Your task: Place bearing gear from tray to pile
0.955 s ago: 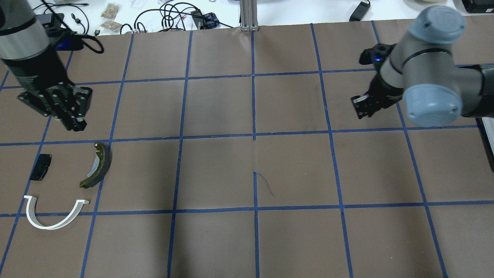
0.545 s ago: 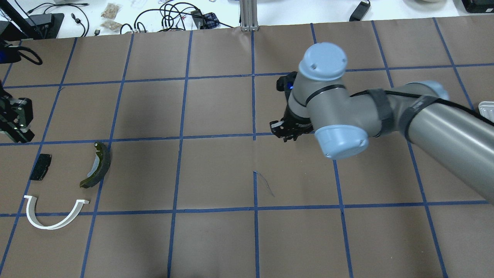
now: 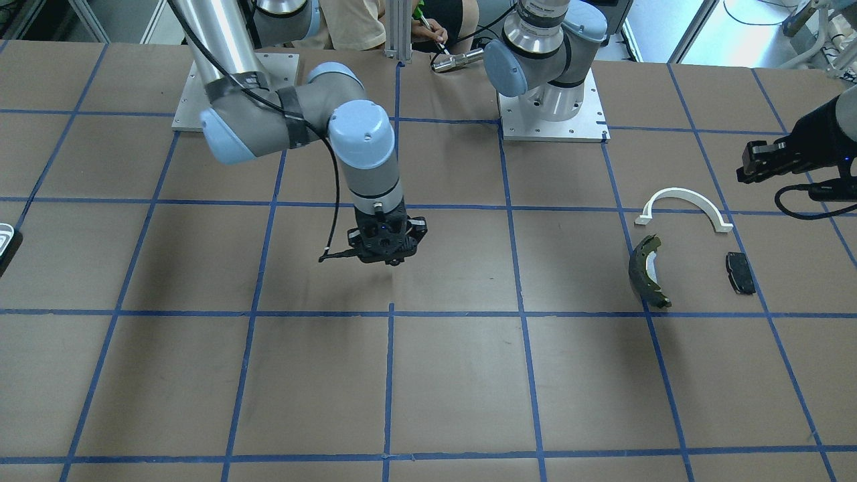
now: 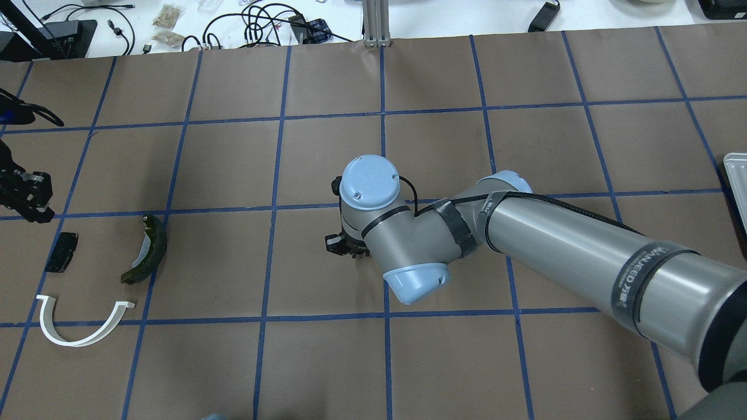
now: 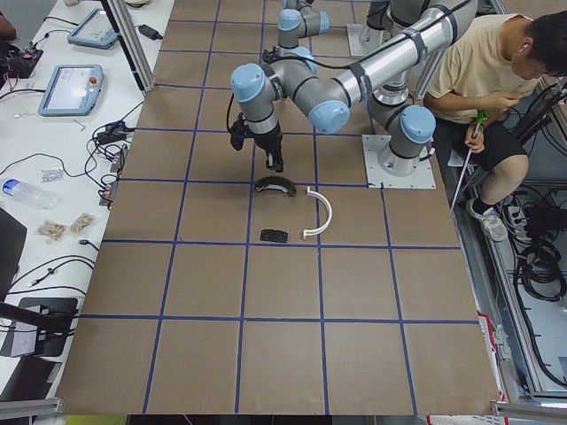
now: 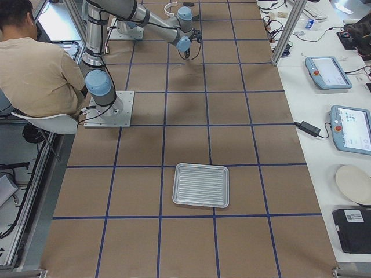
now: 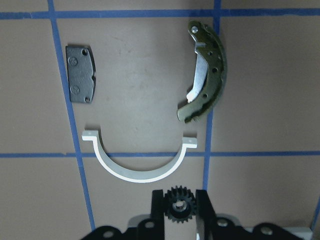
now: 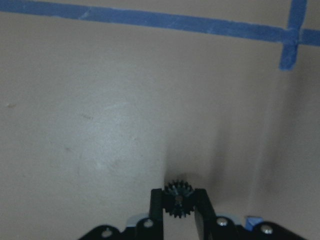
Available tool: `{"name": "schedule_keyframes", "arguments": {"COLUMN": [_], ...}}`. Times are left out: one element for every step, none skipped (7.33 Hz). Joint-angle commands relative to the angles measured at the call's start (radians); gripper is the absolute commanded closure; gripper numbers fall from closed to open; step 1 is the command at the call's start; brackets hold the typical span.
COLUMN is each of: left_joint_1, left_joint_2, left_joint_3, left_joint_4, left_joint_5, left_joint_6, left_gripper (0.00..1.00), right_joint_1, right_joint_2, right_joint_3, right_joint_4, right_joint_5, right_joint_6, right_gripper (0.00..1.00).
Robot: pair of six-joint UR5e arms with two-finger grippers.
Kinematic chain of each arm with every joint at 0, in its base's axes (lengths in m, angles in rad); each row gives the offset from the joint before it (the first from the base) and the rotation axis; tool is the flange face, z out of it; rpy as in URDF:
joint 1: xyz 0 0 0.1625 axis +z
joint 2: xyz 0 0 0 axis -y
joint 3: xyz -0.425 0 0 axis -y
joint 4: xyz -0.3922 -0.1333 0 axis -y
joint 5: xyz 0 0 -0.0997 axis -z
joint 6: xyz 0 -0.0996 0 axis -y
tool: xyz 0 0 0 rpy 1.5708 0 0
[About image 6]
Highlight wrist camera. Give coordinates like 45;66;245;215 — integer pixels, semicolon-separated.
191;28;202;43

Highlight white plastic chair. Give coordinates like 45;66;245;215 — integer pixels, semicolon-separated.
10;111;79;163

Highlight aluminium frame post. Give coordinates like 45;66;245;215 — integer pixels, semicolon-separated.
271;0;307;66

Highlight black laptop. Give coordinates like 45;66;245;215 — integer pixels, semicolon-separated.
332;209;370;254

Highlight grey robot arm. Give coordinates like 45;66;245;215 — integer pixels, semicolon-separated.
82;1;194;65
80;1;123;118

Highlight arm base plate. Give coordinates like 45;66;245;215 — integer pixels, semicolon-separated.
83;91;134;128
110;25;144;41

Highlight far teach pendant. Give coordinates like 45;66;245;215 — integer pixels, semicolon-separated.
305;56;352;90

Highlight teach pendant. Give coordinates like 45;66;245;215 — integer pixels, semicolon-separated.
329;105;370;155
305;56;352;90

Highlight black power adapter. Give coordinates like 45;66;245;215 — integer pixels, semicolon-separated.
294;121;321;137

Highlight white round plate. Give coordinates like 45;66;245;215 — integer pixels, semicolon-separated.
335;165;370;206

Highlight seated person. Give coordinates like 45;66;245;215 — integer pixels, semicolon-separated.
1;1;87;118

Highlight white curved plastic bracket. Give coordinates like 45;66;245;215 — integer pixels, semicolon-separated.
163;1;178;17

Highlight near teach pendant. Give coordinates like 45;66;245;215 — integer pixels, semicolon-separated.
329;105;370;155

